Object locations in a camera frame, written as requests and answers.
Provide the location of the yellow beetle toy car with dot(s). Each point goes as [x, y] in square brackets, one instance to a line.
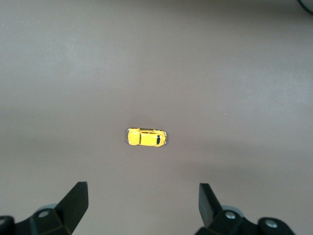
[146, 138]

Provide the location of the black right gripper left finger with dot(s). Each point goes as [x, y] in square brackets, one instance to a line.
[73, 208]

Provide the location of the brown table cover sheet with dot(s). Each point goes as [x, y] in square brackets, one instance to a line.
[146, 73]

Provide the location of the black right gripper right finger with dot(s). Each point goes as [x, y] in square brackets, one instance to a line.
[210, 213]

